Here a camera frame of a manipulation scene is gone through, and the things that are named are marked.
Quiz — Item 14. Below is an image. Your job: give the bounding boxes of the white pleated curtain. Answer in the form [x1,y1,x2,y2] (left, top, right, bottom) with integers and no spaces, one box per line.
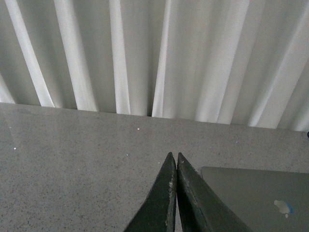
[0,0,309,131]

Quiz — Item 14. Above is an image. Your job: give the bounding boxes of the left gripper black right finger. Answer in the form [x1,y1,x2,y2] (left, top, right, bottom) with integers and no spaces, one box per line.
[177,153,251,232]

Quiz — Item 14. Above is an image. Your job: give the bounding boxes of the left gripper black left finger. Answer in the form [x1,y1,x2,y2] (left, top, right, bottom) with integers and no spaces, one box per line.
[125,152,177,232]

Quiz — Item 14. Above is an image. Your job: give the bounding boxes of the grey laptop computer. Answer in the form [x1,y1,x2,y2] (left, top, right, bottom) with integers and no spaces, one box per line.
[201,166,309,232]

